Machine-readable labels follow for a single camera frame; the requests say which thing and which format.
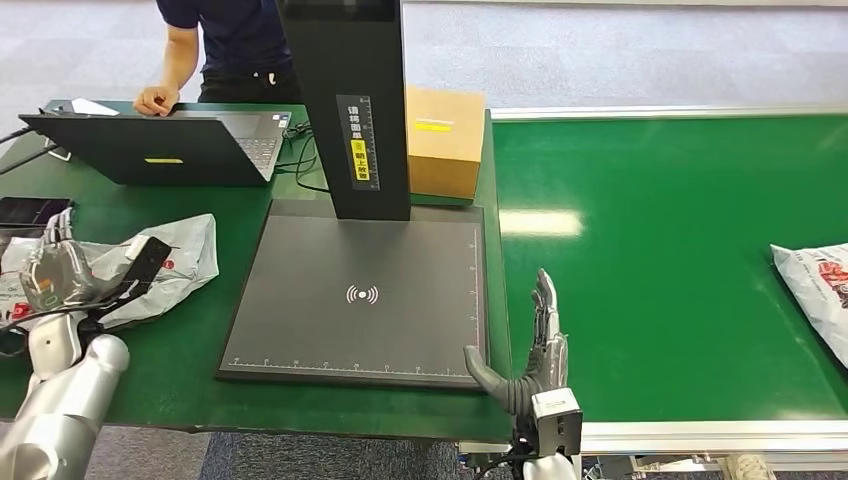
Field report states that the person's right hand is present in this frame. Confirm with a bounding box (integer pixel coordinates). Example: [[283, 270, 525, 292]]
[[132, 84, 181, 119]]

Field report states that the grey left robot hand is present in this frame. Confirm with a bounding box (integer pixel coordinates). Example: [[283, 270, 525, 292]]
[[19, 207, 99, 314]]

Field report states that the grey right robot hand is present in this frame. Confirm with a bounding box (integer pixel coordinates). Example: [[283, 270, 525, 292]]
[[462, 267, 570, 400]]

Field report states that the white red-printed poly mailer package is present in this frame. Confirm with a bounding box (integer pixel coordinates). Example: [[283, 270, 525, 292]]
[[0, 212, 221, 331], [769, 242, 848, 370]]

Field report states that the black inbound scanner machine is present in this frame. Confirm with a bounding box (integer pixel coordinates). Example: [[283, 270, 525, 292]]
[[215, 0, 492, 392]]

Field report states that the green conveyor belt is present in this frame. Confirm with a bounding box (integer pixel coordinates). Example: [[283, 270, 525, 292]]
[[457, 104, 848, 476]]

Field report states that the brown cardboard box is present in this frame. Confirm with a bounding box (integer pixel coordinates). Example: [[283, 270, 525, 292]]
[[404, 86, 488, 201]]

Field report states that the black laptop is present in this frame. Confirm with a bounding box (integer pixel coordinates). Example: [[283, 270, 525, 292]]
[[18, 109, 293, 187]]

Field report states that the white paper sheet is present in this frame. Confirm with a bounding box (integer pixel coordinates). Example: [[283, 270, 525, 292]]
[[69, 97, 121, 117]]

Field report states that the person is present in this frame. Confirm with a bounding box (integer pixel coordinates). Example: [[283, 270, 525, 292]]
[[132, 0, 303, 119]]

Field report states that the green table mat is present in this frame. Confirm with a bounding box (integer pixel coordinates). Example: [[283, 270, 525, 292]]
[[0, 99, 515, 444]]

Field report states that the white textured object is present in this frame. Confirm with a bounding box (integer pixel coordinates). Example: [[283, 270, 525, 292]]
[[723, 453, 777, 480]]

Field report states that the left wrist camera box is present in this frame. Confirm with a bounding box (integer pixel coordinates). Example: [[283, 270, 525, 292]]
[[97, 235, 174, 313]]

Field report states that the black laptop cable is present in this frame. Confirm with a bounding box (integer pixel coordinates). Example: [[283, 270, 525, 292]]
[[273, 121, 332, 195]]

